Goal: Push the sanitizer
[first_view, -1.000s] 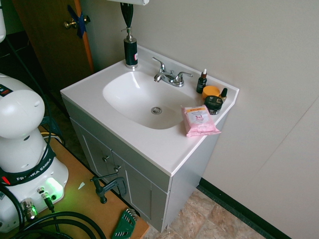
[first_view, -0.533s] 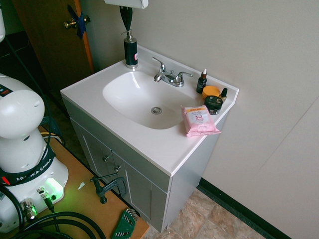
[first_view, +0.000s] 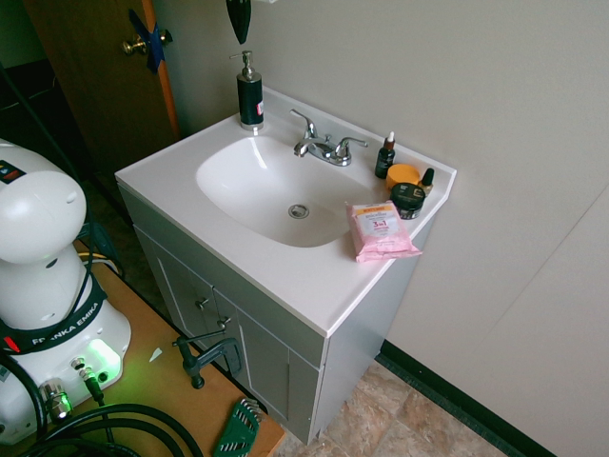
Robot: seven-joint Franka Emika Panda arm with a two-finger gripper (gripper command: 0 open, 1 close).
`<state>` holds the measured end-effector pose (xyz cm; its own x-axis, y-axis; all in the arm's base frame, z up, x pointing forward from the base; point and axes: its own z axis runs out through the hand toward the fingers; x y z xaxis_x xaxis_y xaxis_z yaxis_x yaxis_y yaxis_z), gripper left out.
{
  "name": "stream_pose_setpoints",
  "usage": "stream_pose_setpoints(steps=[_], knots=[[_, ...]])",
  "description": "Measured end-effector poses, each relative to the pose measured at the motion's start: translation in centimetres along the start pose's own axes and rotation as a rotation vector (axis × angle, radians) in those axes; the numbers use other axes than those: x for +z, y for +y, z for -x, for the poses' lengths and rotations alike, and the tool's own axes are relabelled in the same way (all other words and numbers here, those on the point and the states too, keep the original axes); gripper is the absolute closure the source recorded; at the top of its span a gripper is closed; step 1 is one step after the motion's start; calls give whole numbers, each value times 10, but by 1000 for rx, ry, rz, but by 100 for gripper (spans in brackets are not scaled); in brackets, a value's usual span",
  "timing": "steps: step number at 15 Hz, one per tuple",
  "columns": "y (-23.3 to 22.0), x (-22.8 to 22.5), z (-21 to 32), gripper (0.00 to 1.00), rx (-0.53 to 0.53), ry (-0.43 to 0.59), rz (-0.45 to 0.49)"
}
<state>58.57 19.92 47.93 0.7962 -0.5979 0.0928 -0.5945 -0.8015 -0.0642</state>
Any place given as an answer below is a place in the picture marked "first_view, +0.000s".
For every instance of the brown wooden door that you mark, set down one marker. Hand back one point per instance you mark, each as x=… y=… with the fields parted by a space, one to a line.
x=90 y=85

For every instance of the black round jar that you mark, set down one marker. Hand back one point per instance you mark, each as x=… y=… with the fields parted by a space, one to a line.
x=406 y=202

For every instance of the metal cabinet knob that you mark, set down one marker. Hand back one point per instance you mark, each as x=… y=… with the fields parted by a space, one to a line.
x=224 y=323
x=203 y=303

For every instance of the orange round jar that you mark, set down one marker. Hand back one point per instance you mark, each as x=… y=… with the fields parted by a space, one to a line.
x=402 y=173

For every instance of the chrome sink drain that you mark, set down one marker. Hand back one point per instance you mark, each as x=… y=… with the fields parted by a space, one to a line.
x=299 y=210

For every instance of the black sanitizer pump dispenser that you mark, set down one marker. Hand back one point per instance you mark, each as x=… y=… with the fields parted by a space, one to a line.
x=250 y=100

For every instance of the blue tape strip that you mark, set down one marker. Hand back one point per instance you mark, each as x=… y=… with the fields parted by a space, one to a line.
x=152 y=43

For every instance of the green hex key set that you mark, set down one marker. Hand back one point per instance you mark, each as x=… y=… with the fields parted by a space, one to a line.
x=235 y=431

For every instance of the white paper scrap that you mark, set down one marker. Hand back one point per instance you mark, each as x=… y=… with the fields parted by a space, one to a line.
x=156 y=355

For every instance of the small gold-capped bottle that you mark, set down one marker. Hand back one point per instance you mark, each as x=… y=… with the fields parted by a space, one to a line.
x=427 y=183

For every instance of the dark dropper bottle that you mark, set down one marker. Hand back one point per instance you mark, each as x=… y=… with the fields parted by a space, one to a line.
x=384 y=162

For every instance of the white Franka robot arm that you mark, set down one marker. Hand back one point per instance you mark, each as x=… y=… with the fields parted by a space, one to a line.
x=38 y=214

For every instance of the pink wipes pack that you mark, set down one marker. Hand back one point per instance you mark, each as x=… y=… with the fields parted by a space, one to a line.
x=380 y=233

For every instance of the grey vanity cabinet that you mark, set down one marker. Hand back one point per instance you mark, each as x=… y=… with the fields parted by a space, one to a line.
x=266 y=362

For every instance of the black C-clamp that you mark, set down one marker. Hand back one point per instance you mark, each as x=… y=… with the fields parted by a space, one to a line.
x=214 y=357

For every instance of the white sink countertop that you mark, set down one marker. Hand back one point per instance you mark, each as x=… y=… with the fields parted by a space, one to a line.
x=285 y=281

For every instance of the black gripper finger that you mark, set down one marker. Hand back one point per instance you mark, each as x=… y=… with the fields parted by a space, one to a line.
x=236 y=14
x=247 y=14

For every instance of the wooden table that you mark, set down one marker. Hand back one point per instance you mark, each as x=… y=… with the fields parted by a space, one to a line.
x=143 y=381

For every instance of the brass door knob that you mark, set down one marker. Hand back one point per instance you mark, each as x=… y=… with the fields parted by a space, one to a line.
x=133 y=46

